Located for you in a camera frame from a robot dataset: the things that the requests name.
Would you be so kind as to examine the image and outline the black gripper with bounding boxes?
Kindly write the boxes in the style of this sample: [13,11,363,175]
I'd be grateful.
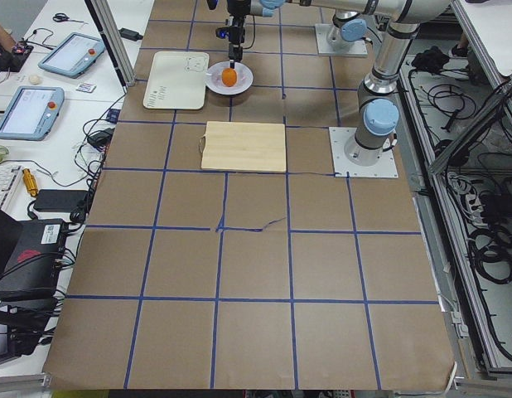
[227,16,245,69]

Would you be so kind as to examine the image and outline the orange fruit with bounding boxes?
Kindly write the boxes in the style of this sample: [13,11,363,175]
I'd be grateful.
[221,67,238,87]

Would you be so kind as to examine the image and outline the white round plate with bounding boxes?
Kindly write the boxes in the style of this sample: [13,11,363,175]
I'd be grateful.
[205,61,254,95]

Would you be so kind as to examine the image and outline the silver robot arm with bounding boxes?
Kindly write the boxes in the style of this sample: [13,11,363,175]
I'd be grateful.
[297,0,449,166]
[215,1,382,66]

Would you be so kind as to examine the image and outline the cream bear tray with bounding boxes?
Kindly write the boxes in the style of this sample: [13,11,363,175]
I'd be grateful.
[142,51,209,110]

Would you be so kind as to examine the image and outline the wooden cutting board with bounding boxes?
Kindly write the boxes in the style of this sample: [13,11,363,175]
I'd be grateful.
[201,121,287,172]

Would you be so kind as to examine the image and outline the upper blue teach pendant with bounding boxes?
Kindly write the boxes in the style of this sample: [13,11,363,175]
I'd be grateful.
[38,32,105,78]

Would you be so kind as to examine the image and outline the blue teach pendant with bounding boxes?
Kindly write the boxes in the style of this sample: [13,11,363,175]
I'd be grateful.
[0,86,65,141]
[38,32,105,78]

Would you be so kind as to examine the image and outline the black scissors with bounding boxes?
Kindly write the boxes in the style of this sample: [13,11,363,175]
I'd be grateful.
[52,12,88,25]

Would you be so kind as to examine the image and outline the lower blue teach pendant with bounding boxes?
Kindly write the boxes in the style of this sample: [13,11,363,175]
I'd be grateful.
[0,86,65,141]

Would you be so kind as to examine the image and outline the black power brick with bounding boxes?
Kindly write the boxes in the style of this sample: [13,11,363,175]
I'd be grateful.
[33,189,87,212]

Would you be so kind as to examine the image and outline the gold metal cylinder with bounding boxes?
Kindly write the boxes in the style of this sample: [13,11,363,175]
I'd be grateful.
[22,168,39,197]

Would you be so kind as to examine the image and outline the white keyboard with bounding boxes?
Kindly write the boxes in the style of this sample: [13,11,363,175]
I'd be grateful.
[0,165,22,211]

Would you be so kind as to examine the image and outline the black electronics box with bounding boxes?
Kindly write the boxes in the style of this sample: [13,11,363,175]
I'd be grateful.
[0,213,67,302]

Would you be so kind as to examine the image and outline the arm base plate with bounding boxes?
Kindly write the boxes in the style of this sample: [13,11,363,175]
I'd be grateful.
[315,23,368,58]
[329,127,398,178]

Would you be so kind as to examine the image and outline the aluminium frame post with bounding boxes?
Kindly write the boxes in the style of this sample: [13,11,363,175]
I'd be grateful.
[85,0,136,88]

